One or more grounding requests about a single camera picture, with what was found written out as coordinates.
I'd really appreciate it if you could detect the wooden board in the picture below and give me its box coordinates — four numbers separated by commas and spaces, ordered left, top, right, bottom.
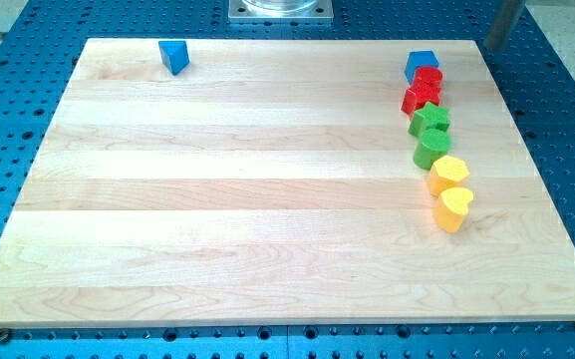
0, 39, 575, 328

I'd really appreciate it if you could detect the blue triangle block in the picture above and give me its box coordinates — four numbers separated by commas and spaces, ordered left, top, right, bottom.
158, 40, 190, 76

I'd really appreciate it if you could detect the green cylinder block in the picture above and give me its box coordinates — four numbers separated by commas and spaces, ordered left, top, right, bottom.
413, 129, 451, 170

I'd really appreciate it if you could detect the red cross block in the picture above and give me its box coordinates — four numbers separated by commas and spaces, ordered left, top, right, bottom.
401, 83, 441, 119

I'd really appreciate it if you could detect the green star block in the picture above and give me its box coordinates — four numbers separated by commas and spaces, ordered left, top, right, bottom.
408, 102, 450, 138

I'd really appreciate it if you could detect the yellow hexagon block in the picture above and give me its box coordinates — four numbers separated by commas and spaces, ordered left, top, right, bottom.
427, 155, 470, 196

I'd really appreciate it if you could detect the yellow heart block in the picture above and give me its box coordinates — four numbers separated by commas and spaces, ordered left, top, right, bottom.
432, 187, 474, 233

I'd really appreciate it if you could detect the red cylinder block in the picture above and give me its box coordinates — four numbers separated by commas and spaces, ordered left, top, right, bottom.
412, 66, 443, 90

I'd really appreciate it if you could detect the blue cube block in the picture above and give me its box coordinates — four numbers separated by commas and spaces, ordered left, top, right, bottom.
405, 50, 439, 84

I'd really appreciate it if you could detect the grey metal pole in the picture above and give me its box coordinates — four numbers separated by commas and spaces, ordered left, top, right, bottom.
483, 0, 526, 51

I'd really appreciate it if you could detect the blue perforated table plate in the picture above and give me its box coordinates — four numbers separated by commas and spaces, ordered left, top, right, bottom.
0, 0, 575, 358

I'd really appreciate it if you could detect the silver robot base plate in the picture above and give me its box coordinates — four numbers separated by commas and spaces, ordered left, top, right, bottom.
227, 0, 334, 22

